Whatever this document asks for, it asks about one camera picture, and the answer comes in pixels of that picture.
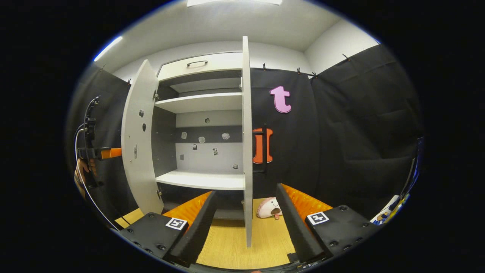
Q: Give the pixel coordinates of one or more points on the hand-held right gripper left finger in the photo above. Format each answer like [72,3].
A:
[201,220]

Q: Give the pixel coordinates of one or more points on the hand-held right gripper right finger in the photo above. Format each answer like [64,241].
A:
[293,223]

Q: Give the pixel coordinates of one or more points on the beige double-door shoe cabinet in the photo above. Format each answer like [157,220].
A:
[204,102]

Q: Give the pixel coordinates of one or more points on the long ceiling light strip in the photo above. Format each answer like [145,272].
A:
[108,48]

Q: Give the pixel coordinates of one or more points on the black backdrop cloth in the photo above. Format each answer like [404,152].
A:
[341,132]

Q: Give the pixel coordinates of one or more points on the rectangular ceiling light panel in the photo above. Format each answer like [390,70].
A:
[235,2]

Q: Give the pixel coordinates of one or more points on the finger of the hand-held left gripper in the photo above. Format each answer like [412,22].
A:
[111,153]

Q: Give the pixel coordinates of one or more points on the pink white plush toy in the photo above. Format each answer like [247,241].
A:
[267,207]

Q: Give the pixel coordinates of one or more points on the beige shoe cabinet door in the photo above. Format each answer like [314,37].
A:
[247,113]
[140,170]

